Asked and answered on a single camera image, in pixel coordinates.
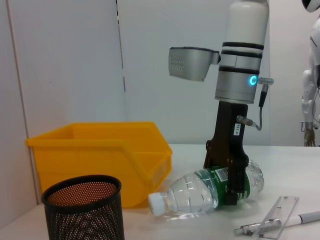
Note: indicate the yellow plastic bin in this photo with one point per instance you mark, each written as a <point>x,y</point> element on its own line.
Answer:
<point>87,155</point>

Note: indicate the clear plastic ruler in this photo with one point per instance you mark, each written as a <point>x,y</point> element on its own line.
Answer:
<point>280,215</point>

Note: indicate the clear green-label water bottle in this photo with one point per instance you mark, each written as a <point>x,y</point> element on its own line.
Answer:
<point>190,192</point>

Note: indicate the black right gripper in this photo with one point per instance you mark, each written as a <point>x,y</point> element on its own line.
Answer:
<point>227,130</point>

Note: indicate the white humanoid robot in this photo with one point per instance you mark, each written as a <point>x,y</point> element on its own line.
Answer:
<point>310,87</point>

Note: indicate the white ballpoint pen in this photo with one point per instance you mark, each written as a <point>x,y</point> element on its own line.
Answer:
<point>310,216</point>

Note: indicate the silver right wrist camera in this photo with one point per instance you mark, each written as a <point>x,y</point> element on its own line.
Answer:
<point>190,62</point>

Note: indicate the black mesh pen holder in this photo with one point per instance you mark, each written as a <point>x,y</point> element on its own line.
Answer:
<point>82,212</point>

